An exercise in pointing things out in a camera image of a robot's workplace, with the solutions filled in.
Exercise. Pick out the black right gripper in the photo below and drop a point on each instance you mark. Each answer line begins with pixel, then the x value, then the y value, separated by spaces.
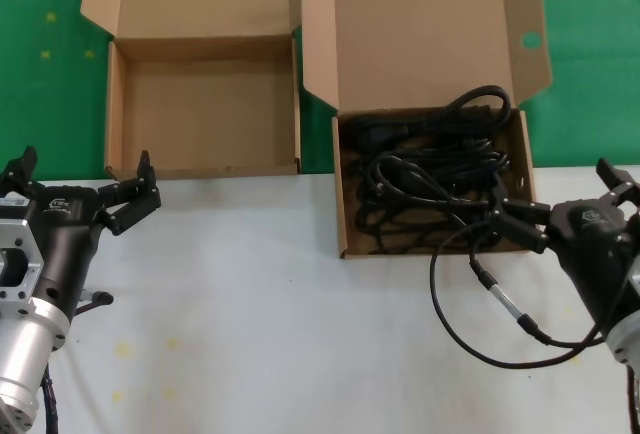
pixel 595 254

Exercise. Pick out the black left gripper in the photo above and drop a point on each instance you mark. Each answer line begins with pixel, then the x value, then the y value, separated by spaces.
pixel 65 234

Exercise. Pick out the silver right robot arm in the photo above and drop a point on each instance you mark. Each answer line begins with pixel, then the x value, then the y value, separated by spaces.
pixel 627 339

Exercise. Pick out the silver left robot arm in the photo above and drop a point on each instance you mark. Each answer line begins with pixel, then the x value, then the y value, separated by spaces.
pixel 25 354

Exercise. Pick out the plain open cardboard box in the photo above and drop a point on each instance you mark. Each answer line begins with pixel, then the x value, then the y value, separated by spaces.
pixel 200 104

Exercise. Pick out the open cardboard box, holed flap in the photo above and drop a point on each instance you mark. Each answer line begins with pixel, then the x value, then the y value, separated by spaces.
pixel 425 44

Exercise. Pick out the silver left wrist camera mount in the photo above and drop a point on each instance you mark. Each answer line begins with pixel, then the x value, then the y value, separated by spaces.
pixel 20 229

